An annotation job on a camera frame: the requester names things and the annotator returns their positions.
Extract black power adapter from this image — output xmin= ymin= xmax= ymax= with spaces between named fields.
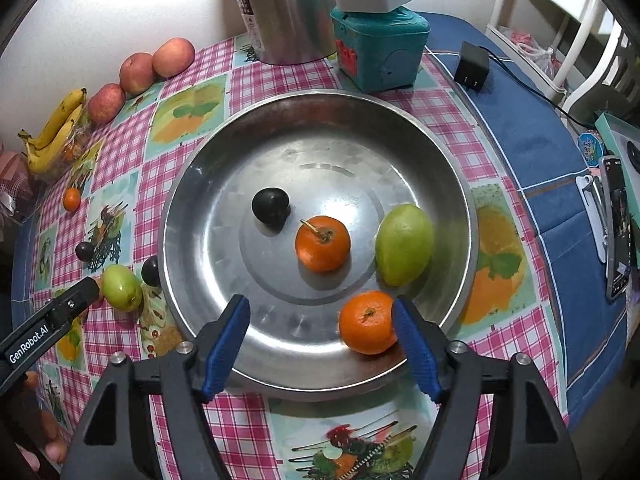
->
xmin=454 ymin=41 xmax=490 ymax=93

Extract white chair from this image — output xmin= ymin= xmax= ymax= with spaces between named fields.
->
xmin=485 ymin=0 xmax=640 ymax=111

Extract round printed lid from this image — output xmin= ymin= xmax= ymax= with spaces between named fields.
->
xmin=577 ymin=130 xmax=607 ymax=166

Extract red apple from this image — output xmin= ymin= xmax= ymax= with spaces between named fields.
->
xmin=119 ymin=52 xmax=155 ymax=95
xmin=87 ymin=83 xmax=126 ymax=125
xmin=152 ymin=38 xmax=196 ymax=79

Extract pink checkered printed tablecloth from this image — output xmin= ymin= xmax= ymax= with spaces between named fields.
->
xmin=30 ymin=35 xmax=576 ymax=480

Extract clear plastic container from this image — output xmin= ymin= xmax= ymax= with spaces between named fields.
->
xmin=47 ymin=122 xmax=94 ymax=179

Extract orange tangerine with stem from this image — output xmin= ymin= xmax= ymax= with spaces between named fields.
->
xmin=295 ymin=215 xmax=351 ymax=273

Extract black cable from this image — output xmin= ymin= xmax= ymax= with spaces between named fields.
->
xmin=487 ymin=50 xmax=601 ymax=131

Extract green mango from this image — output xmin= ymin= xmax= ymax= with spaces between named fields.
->
xmin=375 ymin=203 xmax=434 ymax=287

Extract stainless steel basin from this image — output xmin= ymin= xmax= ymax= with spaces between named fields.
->
xmin=157 ymin=89 xmax=481 ymax=402

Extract yellow banana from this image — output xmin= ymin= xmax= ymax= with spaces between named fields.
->
xmin=19 ymin=105 xmax=83 ymax=175
xmin=30 ymin=88 xmax=87 ymax=150

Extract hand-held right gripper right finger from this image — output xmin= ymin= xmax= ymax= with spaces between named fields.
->
xmin=391 ymin=296 xmax=583 ymax=480

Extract green jujube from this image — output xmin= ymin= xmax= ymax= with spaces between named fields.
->
xmin=101 ymin=265 xmax=143 ymax=311

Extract stainless steel thermos jug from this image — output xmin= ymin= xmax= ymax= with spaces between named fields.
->
xmin=226 ymin=0 xmax=351 ymax=65

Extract person's left hand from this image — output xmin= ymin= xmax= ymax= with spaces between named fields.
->
xmin=22 ymin=370 xmax=69 ymax=466

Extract teal tray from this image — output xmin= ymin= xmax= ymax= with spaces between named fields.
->
xmin=594 ymin=111 xmax=640 ymax=171

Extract smartphone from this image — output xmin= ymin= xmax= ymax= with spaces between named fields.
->
xmin=599 ymin=155 xmax=634 ymax=301

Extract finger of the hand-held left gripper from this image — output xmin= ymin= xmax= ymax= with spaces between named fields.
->
xmin=47 ymin=277 xmax=101 ymax=333

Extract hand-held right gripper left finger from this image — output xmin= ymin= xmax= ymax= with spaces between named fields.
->
xmin=60 ymin=294 xmax=252 ymax=480

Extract blue table cover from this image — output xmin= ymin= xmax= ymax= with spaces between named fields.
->
xmin=10 ymin=10 xmax=632 ymax=427

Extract white holder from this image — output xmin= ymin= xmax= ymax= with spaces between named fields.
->
xmin=575 ymin=174 xmax=610 ymax=262

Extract pink plastic bag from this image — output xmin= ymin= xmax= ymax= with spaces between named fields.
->
xmin=505 ymin=27 xmax=561 ymax=81

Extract teal box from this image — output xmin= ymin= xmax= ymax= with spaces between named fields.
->
xmin=330 ymin=5 xmax=431 ymax=94

